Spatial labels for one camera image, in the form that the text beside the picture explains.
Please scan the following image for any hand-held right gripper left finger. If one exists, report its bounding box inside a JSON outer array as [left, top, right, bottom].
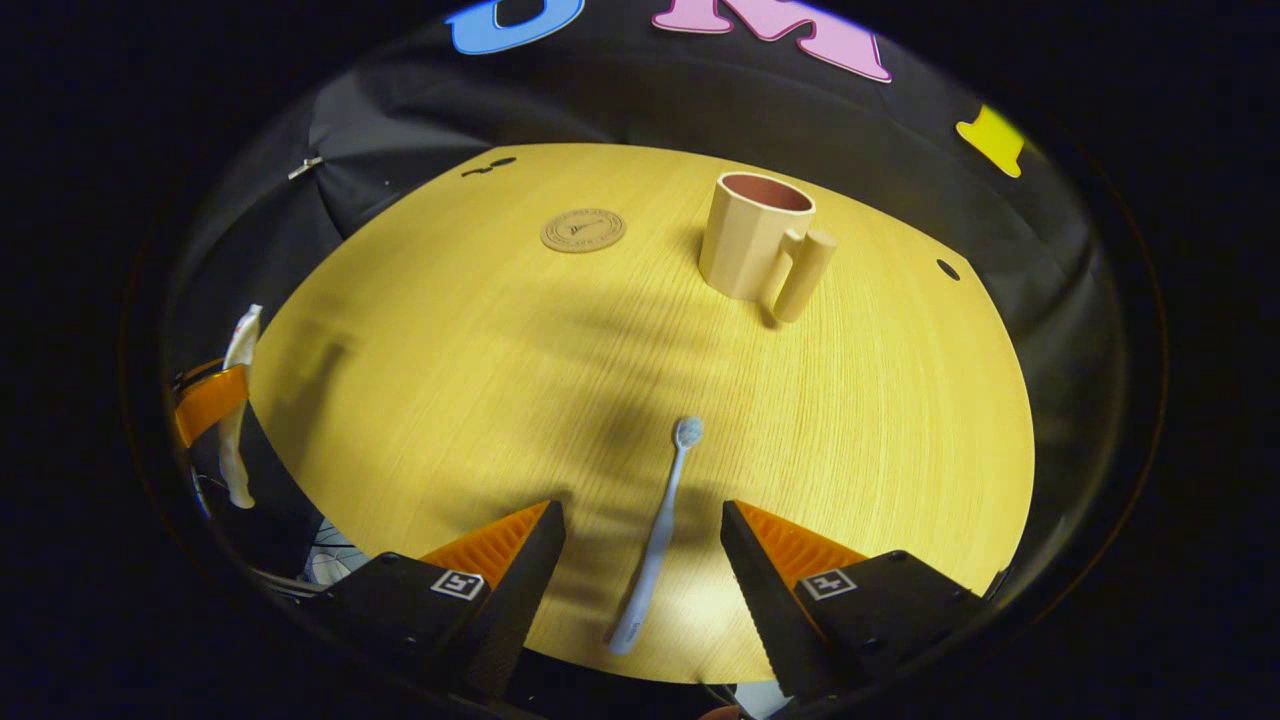
[[322, 499, 568, 706]]

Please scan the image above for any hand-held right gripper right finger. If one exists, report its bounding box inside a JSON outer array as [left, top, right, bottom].
[[720, 499, 989, 704]]

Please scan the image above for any white toothpaste tube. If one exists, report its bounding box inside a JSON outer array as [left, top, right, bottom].
[[218, 304, 264, 510]]

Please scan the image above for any light blue toothbrush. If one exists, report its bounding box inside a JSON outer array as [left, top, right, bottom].
[[606, 416, 705, 657]]

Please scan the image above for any beige cup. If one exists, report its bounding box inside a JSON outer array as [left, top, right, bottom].
[[698, 172, 839, 325]]

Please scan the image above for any round brown coaster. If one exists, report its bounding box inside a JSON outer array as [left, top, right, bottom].
[[540, 207, 628, 255]]

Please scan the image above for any wooden desktop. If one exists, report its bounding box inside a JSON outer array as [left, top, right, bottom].
[[248, 143, 1036, 686]]

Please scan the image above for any black backdrop cloth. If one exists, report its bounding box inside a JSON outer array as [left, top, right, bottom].
[[165, 0, 1131, 601]]

